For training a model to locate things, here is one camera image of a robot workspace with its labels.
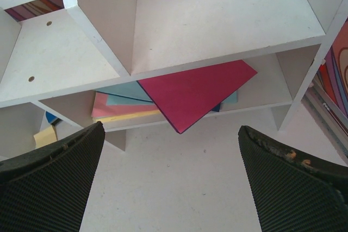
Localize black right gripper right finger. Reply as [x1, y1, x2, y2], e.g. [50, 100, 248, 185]
[238, 126, 347, 231]

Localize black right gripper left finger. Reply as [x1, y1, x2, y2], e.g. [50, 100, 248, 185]
[1, 122, 105, 231]

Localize white wooden bookshelf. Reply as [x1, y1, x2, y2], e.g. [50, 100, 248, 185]
[0, 0, 348, 153]

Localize small wooden block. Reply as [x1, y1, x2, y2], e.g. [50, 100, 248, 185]
[34, 126, 58, 149]

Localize blue black small eraser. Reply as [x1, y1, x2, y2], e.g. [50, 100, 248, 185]
[45, 111, 61, 126]

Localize teal paper sheets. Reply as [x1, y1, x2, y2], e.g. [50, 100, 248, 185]
[91, 81, 239, 124]

